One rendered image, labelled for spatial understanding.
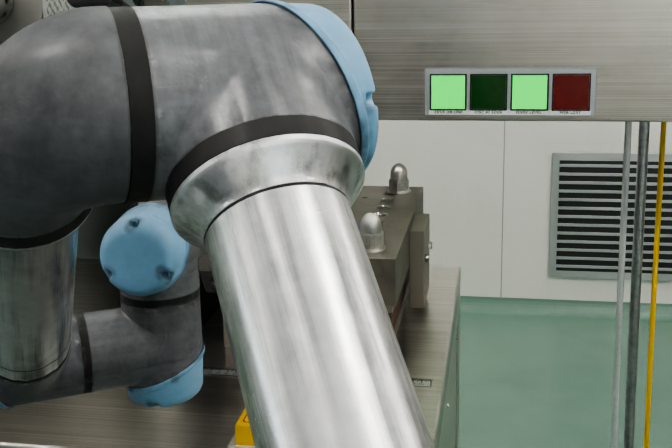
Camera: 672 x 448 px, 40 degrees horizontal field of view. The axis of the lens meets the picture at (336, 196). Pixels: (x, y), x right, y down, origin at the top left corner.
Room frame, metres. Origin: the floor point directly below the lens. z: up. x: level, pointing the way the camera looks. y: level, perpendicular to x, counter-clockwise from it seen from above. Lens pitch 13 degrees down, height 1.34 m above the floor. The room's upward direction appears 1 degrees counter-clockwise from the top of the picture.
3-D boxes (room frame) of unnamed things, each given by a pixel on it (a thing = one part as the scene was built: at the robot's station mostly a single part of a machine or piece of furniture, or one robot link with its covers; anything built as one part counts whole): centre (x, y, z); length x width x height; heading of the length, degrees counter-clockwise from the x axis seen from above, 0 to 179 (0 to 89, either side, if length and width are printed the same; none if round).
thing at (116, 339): (0.83, 0.19, 1.01); 0.11 x 0.08 x 0.11; 112
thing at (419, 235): (1.24, -0.12, 0.97); 0.10 x 0.03 x 0.11; 170
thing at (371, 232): (1.08, -0.04, 1.05); 0.04 x 0.04 x 0.04
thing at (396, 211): (1.25, -0.03, 1.00); 0.40 x 0.16 x 0.06; 170
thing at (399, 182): (1.40, -0.10, 1.05); 0.04 x 0.04 x 0.04
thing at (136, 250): (0.84, 0.17, 1.11); 0.11 x 0.08 x 0.09; 170
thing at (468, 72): (1.37, -0.26, 1.19); 0.25 x 0.01 x 0.07; 80
